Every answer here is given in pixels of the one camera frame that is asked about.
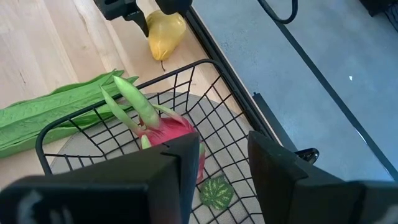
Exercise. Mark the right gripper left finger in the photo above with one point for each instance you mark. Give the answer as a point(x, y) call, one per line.
point(109, 196)

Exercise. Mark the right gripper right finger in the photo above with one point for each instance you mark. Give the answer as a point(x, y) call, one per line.
point(295, 196)

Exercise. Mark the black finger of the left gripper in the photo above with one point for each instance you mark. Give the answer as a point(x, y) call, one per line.
point(140, 23)
point(172, 6)

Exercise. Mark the pink toy dragon fruit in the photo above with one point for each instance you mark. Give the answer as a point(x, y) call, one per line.
point(171, 130)

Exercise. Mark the yellow toy pear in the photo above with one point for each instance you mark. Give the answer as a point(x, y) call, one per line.
point(164, 34)

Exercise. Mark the black shiny clamp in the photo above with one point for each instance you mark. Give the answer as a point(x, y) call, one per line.
point(309, 154)

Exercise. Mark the green patterned leaf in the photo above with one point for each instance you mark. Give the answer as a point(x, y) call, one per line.
point(216, 193)

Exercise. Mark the long green ridged gourd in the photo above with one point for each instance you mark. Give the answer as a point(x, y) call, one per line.
point(40, 118)

